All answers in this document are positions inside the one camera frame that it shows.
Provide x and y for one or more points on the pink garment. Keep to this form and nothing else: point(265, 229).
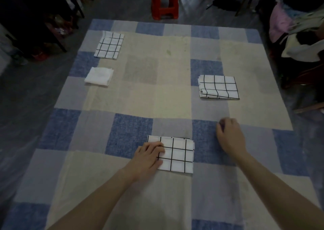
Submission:
point(278, 23)

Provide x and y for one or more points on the person's left forearm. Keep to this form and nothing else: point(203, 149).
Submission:
point(91, 202)

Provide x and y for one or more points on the red plastic stool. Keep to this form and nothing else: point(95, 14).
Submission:
point(165, 2)

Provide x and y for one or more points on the reddish wooden chair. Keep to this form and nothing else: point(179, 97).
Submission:
point(308, 85)

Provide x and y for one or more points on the white black-grid cloth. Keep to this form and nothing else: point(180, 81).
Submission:
point(219, 86)
point(177, 154)
point(109, 45)

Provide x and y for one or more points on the plain white cloth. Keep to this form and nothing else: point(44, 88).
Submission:
point(99, 76)

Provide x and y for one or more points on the person's right forearm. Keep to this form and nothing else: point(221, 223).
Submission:
point(281, 191)

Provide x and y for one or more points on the person's right hand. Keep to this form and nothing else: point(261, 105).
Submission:
point(231, 137)

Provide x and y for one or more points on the person's left hand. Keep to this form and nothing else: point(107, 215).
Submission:
point(146, 159)

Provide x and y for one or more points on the blue beige patchwork tablecloth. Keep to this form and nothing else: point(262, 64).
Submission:
point(164, 90)

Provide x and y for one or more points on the white black garment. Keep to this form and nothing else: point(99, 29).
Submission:
point(301, 48)

